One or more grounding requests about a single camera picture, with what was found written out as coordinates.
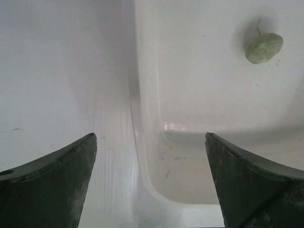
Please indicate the white plastic tub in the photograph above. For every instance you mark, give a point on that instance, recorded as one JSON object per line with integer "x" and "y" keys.
{"x": 150, "y": 78}

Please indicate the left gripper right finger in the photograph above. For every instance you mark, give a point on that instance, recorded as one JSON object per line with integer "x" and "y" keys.
{"x": 254, "y": 192}

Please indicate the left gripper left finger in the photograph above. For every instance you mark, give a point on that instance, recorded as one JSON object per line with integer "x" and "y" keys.
{"x": 48, "y": 192}

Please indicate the green clump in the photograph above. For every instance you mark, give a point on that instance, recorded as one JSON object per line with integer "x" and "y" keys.
{"x": 263, "y": 48}

